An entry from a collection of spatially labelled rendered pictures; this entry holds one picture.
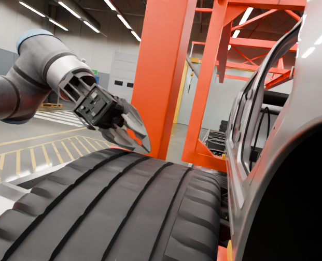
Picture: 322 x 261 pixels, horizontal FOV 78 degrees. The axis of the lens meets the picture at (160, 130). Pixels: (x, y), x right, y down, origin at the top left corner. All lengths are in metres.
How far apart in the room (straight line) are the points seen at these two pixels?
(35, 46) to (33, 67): 0.04
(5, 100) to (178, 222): 0.38
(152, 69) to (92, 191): 0.62
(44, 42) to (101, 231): 0.41
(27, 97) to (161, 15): 0.56
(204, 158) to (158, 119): 2.02
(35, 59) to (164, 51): 0.47
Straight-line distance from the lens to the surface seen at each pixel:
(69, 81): 0.43
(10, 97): 0.49
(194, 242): 0.23
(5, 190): 0.37
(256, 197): 0.76
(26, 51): 0.54
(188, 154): 2.77
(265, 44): 6.61
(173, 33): 0.83
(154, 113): 0.80
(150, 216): 0.24
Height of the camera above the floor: 1.29
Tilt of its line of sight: 8 degrees down
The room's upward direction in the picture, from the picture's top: 11 degrees clockwise
